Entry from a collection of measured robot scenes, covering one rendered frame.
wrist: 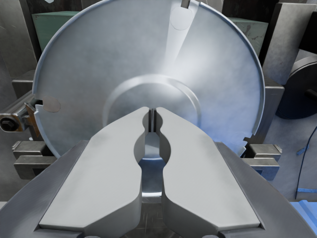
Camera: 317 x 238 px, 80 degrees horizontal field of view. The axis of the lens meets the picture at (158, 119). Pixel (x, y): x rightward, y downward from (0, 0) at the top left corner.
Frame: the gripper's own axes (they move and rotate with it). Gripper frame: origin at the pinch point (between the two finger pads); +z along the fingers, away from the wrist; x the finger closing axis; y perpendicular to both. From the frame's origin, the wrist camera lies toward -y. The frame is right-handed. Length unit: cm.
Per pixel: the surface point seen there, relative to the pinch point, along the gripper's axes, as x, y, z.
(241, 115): 12.0, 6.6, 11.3
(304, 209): 124, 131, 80
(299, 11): 24.2, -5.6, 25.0
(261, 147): 21.4, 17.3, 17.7
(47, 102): -12.6, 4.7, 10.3
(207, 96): 6.9, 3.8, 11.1
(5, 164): -101, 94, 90
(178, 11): 2.4, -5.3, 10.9
